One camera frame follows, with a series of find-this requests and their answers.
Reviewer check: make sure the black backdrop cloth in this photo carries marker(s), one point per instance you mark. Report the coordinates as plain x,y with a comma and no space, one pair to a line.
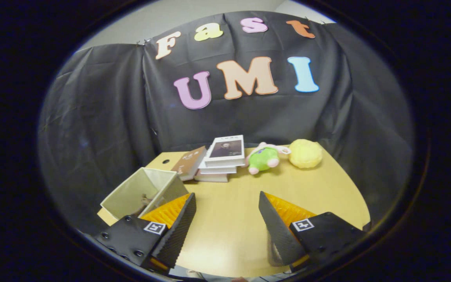
104,117

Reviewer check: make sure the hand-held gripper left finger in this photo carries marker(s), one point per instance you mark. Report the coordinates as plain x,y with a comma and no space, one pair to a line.
178,231

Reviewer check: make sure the white book with portrait cover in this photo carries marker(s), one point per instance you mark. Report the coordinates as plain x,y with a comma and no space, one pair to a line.
225,150

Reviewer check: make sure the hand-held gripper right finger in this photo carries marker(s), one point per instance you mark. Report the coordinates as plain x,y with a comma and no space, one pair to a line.
280,235

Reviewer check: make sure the brown book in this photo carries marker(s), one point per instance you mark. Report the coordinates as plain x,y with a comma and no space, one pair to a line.
190,162

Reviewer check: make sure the yellow fluffy ball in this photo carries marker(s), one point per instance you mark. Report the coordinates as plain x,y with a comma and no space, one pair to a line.
305,153

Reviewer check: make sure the grey fabric storage box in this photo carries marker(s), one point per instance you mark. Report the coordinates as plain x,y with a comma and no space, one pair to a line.
131,192

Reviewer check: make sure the green plush toy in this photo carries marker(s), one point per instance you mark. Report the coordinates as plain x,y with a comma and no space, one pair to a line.
264,158

